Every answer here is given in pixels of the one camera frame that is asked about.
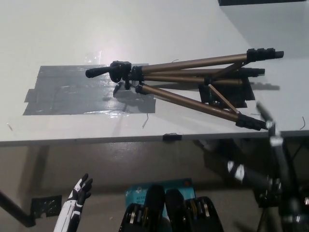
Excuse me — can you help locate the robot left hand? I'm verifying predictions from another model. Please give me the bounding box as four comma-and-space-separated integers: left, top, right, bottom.
69, 173, 94, 211

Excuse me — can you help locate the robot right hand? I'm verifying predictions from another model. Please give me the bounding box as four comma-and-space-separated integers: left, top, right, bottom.
226, 159, 246, 184

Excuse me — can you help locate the bronze and black camera tripod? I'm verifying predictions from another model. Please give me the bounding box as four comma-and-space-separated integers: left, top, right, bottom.
84, 47, 285, 132

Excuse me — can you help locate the black floor tape patch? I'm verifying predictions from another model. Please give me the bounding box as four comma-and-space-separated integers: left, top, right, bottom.
31, 194, 62, 218

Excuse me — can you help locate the teal router box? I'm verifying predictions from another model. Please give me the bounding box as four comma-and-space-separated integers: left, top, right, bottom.
124, 178, 195, 218

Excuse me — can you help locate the black table leg strut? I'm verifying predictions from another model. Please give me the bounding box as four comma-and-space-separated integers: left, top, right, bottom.
0, 189, 36, 228

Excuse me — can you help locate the black tape patch on table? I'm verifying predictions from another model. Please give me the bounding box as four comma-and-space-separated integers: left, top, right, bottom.
197, 76, 255, 110

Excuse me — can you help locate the black flat object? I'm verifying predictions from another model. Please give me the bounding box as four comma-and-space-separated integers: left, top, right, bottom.
217, 0, 309, 7

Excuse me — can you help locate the grey duct tape patch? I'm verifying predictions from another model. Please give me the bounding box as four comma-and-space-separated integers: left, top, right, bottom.
24, 64, 156, 116

